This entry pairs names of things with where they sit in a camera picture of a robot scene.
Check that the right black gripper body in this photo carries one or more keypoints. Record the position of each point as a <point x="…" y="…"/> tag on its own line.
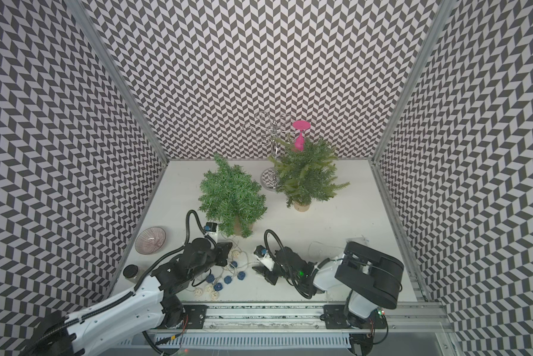
<point x="277" y="273"/>

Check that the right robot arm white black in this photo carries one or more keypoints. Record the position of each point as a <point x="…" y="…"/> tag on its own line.
<point x="372" y="277"/>

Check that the dark green christmas tree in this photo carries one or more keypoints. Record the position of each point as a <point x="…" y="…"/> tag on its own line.
<point x="230" y="197"/>

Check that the rattan ball string light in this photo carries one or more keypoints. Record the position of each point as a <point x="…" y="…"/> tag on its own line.
<point x="217" y="279"/>

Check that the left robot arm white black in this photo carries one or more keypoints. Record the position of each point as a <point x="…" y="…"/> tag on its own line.
<point x="151" y="303"/>

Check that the pink hourglass ornament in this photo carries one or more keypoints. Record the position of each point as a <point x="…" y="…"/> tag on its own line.
<point x="301" y="126"/>

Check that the glass spice jar black lid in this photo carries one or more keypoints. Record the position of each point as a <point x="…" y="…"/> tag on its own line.
<point x="131" y="272"/>

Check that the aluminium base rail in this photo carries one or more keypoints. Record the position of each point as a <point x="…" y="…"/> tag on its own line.
<point x="413" y="328"/>

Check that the light green fern tree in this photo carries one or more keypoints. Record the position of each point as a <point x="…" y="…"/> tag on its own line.
<point x="307" y="175"/>

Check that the thin wire fairy light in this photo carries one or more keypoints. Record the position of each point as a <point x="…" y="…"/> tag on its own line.
<point x="333" y="249"/>

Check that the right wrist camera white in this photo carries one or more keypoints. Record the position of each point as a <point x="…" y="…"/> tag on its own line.
<point x="263" y="256"/>

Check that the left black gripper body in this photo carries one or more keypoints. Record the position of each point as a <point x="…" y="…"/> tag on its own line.
<point x="217" y="258"/>

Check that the pink glass bowl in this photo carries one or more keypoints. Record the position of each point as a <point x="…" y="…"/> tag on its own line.
<point x="150" y="241"/>

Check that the chrome jewelry stand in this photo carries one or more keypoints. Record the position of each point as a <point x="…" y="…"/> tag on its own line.
<point x="270" y="127"/>

